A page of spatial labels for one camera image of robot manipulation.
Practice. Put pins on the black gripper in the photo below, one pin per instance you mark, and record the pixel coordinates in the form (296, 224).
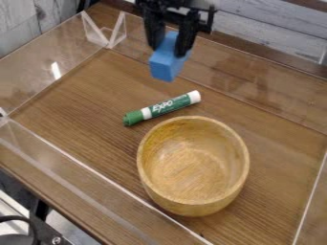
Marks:
(186, 13)

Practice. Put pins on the blue foam block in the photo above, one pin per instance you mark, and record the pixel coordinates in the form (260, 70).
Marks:
(164, 64)

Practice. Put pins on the brown wooden bowl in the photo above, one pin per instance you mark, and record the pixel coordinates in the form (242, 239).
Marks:
(192, 162)

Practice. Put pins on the green Expo marker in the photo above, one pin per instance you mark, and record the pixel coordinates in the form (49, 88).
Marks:
(161, 108)

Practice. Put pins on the black metal table leg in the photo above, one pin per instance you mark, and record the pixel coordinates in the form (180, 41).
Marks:
(41, 210)

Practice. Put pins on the clear acrylic corner bracket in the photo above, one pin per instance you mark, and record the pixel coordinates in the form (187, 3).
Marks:
(104, 36)

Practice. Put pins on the clear acrylic barrier wall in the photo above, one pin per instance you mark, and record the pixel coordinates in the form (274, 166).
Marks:
(109, 212)

